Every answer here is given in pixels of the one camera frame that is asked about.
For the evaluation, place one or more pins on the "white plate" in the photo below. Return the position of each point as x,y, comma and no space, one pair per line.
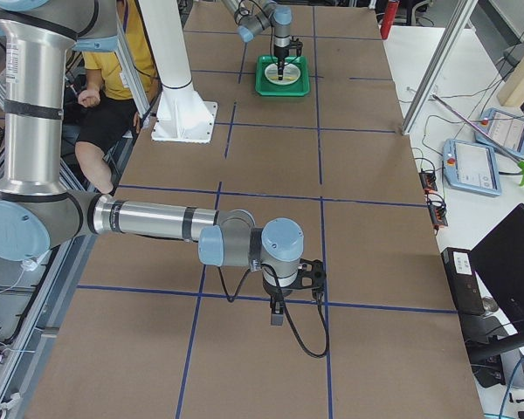
290,70

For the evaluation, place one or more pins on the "green plastic tray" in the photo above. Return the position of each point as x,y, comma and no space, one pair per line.
298,89

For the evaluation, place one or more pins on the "red fire extinguisher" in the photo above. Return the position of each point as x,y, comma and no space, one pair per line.
388,18

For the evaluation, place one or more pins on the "person in yellow shirt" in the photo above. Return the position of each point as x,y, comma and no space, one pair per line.
109,101

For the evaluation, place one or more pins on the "upper orange black adapter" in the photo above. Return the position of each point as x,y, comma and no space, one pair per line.
428,180

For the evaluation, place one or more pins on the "orange black adapter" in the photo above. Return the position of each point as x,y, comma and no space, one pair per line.
437,211
428,180

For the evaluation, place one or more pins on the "black mini computer box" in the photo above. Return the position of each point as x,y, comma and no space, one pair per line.
462,281

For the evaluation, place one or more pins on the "lower orange black adapter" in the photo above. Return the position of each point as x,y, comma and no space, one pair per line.
437,211

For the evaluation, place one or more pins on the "near blue teach pendant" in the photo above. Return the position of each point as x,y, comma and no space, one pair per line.
471,167

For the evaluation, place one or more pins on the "blue teach pendant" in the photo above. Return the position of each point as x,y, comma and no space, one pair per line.
471,167
505,129

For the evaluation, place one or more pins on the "black monitor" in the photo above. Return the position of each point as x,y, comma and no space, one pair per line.
498,259

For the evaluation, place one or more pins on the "far blue teach pendant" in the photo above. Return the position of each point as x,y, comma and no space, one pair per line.
505,129

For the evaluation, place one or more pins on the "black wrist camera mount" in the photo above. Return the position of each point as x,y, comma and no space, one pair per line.
311,276

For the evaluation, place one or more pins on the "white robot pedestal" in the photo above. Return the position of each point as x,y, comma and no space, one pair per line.
182,115

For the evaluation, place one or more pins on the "aluminium frame post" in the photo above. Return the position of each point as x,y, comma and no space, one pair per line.
456,25

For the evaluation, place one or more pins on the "green handled reacher grabber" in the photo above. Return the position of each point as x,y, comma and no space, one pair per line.
478,130

